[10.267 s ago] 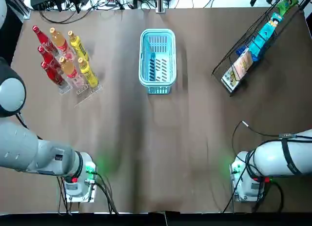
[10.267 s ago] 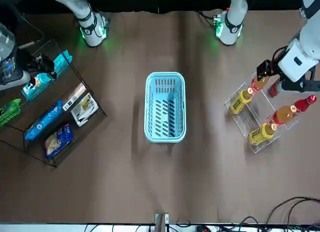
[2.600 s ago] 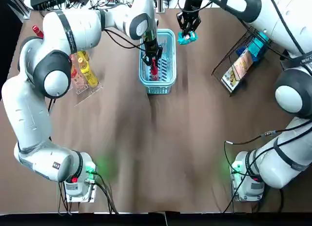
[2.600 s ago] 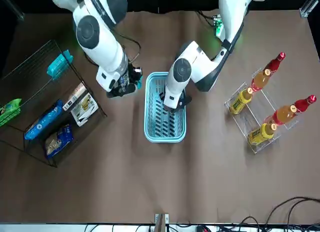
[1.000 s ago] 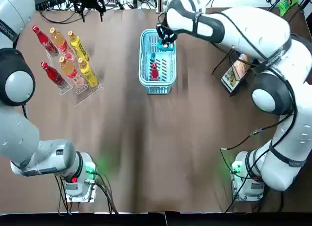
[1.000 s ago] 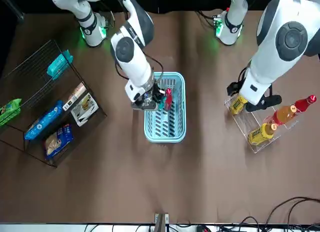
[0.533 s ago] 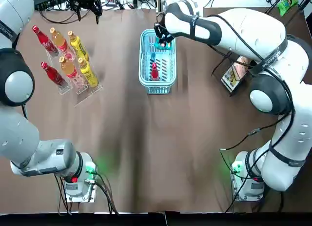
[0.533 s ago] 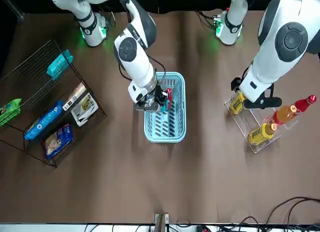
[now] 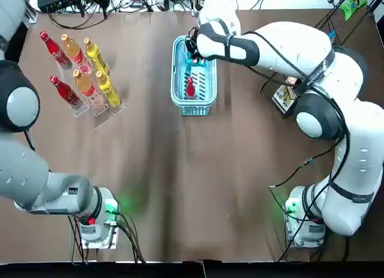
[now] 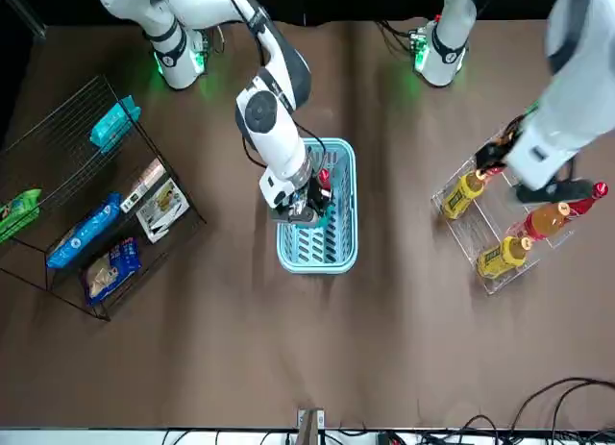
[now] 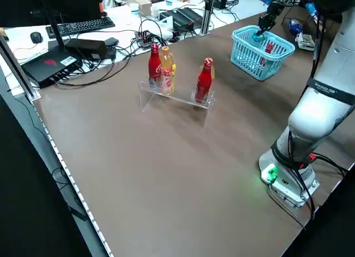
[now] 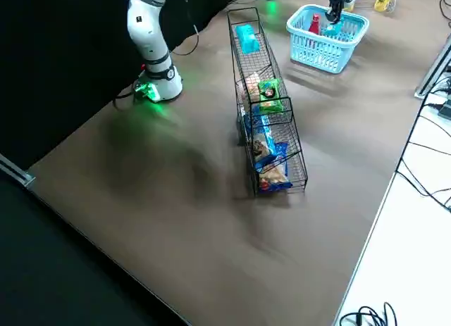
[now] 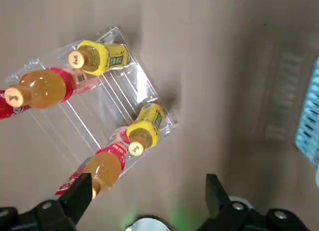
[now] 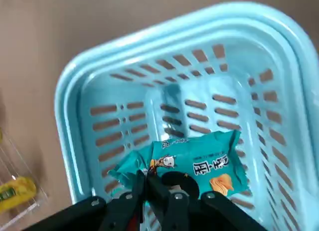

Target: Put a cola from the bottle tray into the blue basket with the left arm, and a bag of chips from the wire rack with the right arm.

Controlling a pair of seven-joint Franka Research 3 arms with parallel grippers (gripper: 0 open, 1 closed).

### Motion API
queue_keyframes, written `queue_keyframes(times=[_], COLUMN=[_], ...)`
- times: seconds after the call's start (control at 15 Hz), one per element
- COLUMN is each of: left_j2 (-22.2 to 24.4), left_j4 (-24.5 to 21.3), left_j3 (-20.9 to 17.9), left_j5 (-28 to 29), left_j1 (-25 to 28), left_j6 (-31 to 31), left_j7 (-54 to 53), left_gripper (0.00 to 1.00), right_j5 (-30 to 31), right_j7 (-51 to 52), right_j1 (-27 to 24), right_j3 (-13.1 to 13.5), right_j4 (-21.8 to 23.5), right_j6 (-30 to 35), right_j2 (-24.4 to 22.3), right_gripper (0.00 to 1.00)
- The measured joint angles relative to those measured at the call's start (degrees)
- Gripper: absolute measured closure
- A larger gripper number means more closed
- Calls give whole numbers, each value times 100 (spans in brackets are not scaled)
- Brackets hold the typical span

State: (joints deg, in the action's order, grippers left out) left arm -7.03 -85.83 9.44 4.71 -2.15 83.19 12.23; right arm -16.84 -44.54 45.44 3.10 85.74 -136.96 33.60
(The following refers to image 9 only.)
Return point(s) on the yellow labelled tea bottle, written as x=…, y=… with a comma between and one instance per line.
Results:
x=96, y=56
x=109, y=90

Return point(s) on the clear acrylic bottle tray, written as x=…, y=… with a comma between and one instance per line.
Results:
x=103, y=117

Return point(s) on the teal chips bag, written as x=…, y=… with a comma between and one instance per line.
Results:
x=192, y=66

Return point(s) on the orange tea bottle red label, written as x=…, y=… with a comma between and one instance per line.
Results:
x=75, y=51
x=85, y=84

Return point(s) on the aluminium frame profile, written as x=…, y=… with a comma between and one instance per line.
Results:
x=32, y=13

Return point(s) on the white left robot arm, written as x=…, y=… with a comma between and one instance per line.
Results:
x=24, y=176

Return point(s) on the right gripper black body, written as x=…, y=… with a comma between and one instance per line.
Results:
x=191, y=47

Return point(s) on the long blue cookie pack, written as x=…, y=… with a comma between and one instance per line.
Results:
x=331, y=34

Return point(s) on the green snack bag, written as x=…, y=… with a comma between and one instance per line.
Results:
x=354, y=4

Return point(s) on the tan and white box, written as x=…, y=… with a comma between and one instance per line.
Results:
x=292, y=80

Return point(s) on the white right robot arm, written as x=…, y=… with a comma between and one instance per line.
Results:
x=288, y=50

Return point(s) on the white box green picture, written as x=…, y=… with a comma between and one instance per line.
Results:
x=283, y=99

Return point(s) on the light blue plastic basket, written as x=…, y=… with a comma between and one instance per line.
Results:
x=174, y=80

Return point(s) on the red cola bottle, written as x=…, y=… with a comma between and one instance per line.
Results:
x=55, y=51
x=67, y=93
x=191, y=90

